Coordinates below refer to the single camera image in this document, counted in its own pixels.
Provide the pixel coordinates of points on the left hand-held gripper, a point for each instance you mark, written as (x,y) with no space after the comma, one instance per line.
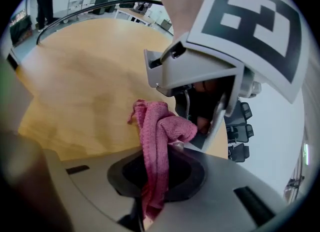
(200,60)

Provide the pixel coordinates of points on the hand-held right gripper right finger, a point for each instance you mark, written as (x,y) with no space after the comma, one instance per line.
(225,188)

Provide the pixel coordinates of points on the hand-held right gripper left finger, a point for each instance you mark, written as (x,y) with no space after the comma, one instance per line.
(87,188)

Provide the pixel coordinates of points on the pink cloth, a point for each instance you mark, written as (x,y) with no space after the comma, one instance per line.
(156,135)

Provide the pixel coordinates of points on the person's left forearm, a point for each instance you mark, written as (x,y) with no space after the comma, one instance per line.
(180,5)

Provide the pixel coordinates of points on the black office chair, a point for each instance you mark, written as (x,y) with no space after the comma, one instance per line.
(243,110)
(238,152)
(241,133)

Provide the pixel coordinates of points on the black speaker box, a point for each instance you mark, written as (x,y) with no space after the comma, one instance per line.
(102,1)

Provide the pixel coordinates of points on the metal trolley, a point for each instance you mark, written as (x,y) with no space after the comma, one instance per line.
(77,3)

